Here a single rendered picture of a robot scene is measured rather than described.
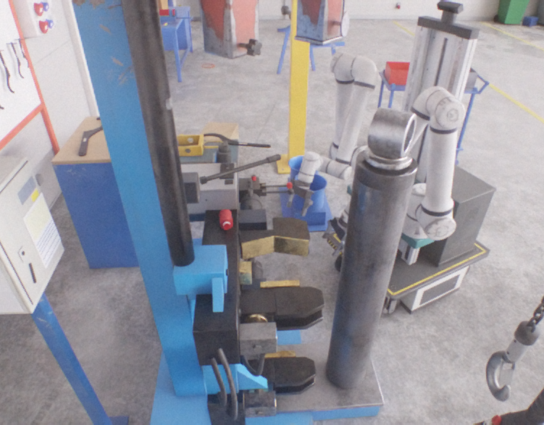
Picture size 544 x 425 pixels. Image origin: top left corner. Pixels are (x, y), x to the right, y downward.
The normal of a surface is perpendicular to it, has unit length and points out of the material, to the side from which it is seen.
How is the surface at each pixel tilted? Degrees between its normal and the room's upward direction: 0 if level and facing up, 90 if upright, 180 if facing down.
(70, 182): 90
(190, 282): 90
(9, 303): 90
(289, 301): 0
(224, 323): 0
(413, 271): 0
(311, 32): 90
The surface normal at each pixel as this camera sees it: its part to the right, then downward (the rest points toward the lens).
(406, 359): 0.00, -0.81
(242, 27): 0.75, 0.39
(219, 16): -0.66, 0.44
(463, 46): -0.89, 0.27
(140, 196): 0.07, 0.59
